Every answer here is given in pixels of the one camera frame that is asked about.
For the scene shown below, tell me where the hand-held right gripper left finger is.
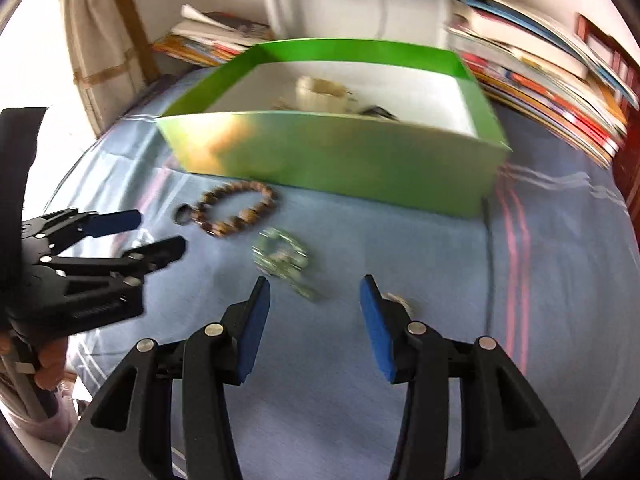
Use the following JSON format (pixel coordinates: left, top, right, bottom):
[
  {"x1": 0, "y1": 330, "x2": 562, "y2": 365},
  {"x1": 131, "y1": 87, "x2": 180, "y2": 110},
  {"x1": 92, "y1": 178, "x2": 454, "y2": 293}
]
[{"x1": 52, "y1": 276, "x2": 272, "y2": 480}]

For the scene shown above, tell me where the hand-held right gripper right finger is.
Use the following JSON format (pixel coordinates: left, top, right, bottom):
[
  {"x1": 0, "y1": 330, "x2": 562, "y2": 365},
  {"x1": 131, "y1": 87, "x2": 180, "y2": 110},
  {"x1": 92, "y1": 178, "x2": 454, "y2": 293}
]
[{"x1": 359, "y1": 274, "x2": 583, "y2": 480}]

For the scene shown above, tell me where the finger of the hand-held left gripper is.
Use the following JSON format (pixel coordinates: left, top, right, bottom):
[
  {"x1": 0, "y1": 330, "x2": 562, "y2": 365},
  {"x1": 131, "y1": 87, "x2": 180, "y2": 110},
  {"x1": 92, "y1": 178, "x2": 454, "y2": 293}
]
[
  {"x1": 40, "y1": 236, "x2": 187, "y2": 288},
  {"x1": 22, "y1": 208, "x2": 142, "y2": 252}
]

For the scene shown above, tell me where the green bead bracelet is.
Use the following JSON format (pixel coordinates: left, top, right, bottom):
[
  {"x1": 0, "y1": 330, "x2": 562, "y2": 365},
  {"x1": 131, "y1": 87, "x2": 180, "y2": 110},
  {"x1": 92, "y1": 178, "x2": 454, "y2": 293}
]
[{"x1": 251, "y1": 227, "x2": 322, "y2": 302}]

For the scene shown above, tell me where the brown wooden bead bracelet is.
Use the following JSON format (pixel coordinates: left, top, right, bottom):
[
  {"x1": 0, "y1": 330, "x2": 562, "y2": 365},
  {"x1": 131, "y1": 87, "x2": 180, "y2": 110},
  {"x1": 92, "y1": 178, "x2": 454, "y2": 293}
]
[{"x1": 195, "y1": 182, "x2": 279, "y2": 237}]

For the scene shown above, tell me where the green cardboard box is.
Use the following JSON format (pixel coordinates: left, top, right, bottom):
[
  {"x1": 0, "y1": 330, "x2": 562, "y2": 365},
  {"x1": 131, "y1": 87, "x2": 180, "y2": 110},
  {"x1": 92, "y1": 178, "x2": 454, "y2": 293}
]
[{"x1": 157, "y1": 37, "x2": 512, "y2": 219}]

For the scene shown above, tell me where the black wristwatch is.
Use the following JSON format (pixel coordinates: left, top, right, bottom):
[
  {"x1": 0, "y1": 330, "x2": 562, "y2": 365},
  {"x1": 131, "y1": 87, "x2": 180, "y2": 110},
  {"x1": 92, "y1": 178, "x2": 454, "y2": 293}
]
[{"x1": 360, "y1": 105, "x2": 401, "y2": 122}]

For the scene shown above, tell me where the white wristwatch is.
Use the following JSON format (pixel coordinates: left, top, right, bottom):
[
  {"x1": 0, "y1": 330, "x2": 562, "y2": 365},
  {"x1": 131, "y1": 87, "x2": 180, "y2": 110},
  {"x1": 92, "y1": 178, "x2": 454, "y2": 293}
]
[{"x1": 297, "y1": 76, "x2": 358, "y2": 113}]

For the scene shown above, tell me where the person's left hand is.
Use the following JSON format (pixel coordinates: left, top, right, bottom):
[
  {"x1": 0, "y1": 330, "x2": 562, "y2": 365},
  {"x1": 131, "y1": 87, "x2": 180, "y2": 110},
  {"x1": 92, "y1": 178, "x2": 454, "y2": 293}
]
[{"x1": 34, "y1": 334, "x2": 69, "y2": 391}]

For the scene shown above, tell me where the blue plaid cloth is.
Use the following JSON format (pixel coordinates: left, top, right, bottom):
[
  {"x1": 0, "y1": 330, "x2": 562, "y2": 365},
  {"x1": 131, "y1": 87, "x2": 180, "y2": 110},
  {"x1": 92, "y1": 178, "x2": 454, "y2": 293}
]
[{"x1": 47, "y1": 75, "x2": 640, "y2": 480}]

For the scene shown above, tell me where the beige curtain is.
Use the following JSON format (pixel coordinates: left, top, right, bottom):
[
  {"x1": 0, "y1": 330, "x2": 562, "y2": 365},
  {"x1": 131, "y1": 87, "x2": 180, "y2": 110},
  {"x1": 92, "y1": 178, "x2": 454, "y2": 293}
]
[{"x1": 56, "y1": 0, "x2": 159, "y2": 138}]

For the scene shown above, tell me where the small stack of books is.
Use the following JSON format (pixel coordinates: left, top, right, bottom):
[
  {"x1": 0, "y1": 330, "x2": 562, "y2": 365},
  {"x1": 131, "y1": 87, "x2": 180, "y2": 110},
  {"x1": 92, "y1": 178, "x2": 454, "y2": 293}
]
[{"x1": 152, "y1": 4, "x2": 274, "y2": 68}]

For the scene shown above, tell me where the large stack of books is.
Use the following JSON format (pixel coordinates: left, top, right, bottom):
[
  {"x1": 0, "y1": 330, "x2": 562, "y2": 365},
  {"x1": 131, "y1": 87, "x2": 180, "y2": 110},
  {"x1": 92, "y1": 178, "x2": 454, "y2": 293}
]
[{"x1": 446, "y1": 0, "x2": 632, "y2": 169}]

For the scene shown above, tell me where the red wooden bench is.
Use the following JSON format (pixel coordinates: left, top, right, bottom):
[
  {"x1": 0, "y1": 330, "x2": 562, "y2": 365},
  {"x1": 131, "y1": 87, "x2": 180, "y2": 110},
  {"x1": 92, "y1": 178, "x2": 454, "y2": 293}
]
[{"x1": 575, "y1": 14, "x2": 640, "y2": 211}]

